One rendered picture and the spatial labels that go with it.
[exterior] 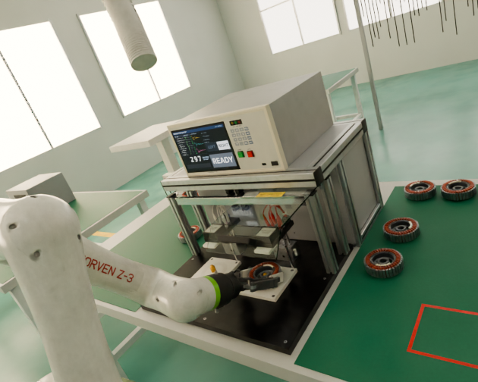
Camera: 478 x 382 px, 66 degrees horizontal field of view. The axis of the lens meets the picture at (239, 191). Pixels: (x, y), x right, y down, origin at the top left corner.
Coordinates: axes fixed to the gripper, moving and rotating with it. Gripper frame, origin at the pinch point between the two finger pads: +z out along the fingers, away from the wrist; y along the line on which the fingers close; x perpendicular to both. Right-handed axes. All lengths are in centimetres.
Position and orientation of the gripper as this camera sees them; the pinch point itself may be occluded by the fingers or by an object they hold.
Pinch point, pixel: (264, 275)
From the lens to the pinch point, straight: 124.6
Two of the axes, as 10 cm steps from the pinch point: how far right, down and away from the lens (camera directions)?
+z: 6.4, -0.1, 7.7
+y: 7.7, -0.1, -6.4
